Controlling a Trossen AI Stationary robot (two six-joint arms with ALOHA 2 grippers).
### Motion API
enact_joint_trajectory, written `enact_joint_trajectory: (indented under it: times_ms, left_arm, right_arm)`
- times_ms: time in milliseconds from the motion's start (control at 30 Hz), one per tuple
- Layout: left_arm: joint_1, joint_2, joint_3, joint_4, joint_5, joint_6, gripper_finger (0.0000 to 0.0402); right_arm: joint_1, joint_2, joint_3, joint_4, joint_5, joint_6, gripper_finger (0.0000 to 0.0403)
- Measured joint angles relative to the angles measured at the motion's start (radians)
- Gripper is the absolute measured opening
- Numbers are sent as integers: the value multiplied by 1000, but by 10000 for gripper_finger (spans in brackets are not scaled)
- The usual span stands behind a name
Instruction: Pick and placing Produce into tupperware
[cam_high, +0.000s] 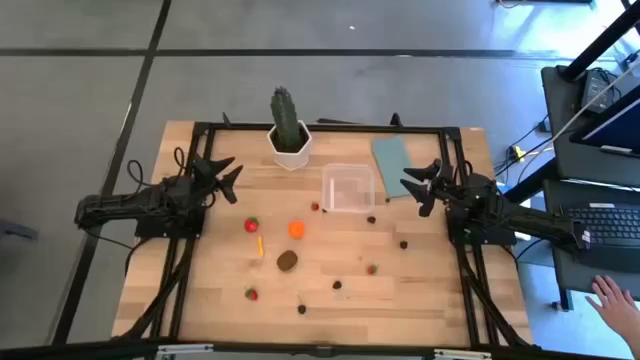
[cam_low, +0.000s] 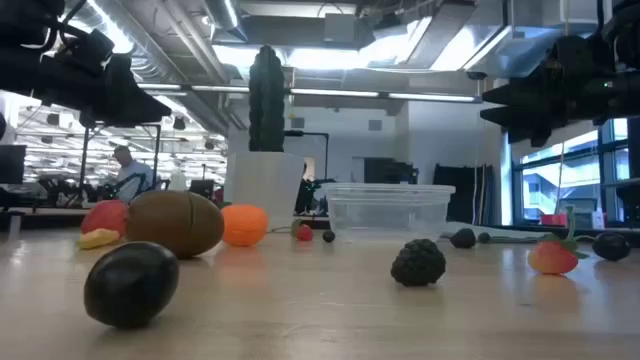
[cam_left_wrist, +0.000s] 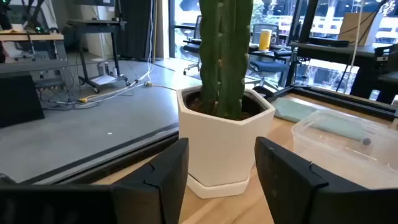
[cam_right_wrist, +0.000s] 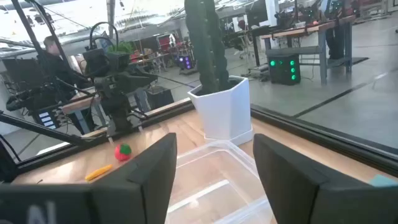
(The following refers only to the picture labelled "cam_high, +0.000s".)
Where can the brown kiwi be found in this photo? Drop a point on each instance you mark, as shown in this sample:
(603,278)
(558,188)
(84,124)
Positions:
(287,261)

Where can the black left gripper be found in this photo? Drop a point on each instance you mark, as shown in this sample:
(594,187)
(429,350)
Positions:
(197,187)

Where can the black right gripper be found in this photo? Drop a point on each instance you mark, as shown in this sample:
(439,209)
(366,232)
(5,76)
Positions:
(455,192)

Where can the black keyboard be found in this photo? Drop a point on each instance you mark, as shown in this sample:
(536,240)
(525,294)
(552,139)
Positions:
(610,230)

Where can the dark oval berry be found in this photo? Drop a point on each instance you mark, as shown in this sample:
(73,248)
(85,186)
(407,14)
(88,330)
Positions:
(301,309)

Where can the black aluminium table frame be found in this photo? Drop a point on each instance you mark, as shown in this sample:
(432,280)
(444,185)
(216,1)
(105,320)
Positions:
(325,128)

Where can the person's hand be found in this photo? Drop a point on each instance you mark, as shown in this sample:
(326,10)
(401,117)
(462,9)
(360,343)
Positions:
(617,307)

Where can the silver bracket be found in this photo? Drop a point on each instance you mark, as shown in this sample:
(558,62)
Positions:
(462,354)
(182,348)

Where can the yellow plug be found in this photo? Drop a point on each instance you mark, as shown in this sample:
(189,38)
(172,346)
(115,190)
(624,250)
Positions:
(518,152)

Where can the black diagonal frame post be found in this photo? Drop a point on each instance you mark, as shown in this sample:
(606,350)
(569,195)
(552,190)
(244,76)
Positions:
(600,42)

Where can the black computer monitor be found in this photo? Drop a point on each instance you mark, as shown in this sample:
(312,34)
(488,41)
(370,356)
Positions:
(615,125)

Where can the teal folded cloth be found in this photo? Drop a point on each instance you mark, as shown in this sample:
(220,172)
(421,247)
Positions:
(392,165)

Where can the black power adapter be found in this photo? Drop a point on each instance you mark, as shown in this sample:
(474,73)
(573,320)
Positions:
(595,87)

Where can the orange toy fruit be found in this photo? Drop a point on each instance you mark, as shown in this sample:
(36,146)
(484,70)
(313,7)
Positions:
(296,230)

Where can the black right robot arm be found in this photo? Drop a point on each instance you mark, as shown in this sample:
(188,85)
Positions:
(530,220)

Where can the small yellow banana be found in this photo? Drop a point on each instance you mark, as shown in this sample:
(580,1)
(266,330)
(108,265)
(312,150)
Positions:
(260,246)

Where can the green cactus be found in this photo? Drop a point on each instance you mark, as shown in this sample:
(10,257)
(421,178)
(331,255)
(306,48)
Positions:
(285,120)

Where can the small red strawberry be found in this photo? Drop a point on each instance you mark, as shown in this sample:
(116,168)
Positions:
(372,270)
(251,294)
(315,206)

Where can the large red strawberry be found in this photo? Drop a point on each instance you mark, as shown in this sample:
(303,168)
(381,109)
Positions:
(251,225)

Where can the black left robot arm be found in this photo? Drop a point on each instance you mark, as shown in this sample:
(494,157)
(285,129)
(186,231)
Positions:
(115,205)

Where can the clear plastic container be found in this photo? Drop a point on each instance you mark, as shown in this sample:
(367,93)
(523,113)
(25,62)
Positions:
(348,190)

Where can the black desk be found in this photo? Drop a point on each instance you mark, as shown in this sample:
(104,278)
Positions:
(562,125)

